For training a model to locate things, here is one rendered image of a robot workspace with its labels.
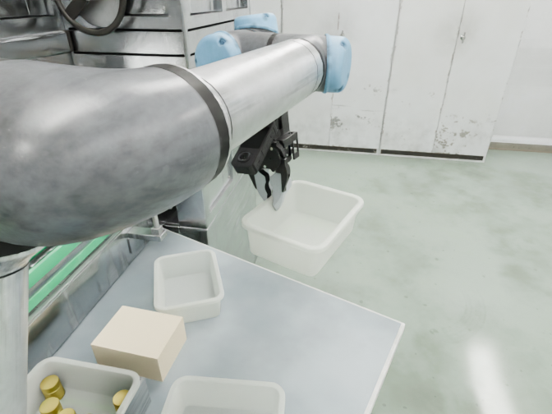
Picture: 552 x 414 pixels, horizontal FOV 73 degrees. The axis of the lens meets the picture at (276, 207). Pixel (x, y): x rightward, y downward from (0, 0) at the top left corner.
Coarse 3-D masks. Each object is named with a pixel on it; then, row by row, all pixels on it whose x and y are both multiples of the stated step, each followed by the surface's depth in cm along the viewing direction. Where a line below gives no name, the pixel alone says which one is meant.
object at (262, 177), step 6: (264, 168) 76; (258, 174) 75; (264, 174) 75; (258, 180) 76; (264, 180) 75; (258, 186) 76; (264, 186) 76; (270, 186) 79; (264, 192) 76; (270, 192) 77; (264, 198) 77
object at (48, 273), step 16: (96, 240) 102; (48, 256) 86; (64, 256) 90; (80, 256) 96; (32, 272) 81; (48, 272) 86; (64, 272) 91; (32, 288) 82; (48, 288) 86; (32, 304) 82
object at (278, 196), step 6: (276, 174) 73; (270, 180) 74; (276, 180) 73; (288, 180) 77; (276, 186) 74; (288, 186) 78; (276, 192) 75; (282, 192) 74; (276, 198) 75; (282, 198) 75; (276, 204) 76; (282, 204) 77; (276, 210) 78
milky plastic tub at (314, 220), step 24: (288, 192) 82; (312, 192) 83; (336, 192) 80; (264, 216) 75; (288, 216) 84; (312, 216) 84; (336, 216) 82; (264, 240) 68; (288, 240) 64; (312, 240) 76; (336, 240) 71; (288, 264) 68; (312, 264) 65
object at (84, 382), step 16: (48, 368) 76; (64, 368) 76; (80, 368) 75; (96, 368) 75; (112, 368) 74; (32, 384) 73; (64, 384) 79; (80, 384) 77; (96, 384) 76; (112, 384) 75; (128, 384) 74; (32, 400) 73; (64, 400) 76; (80, 400) 76; (96, 400) 76; (112, 400) 76; (128, 400) 69
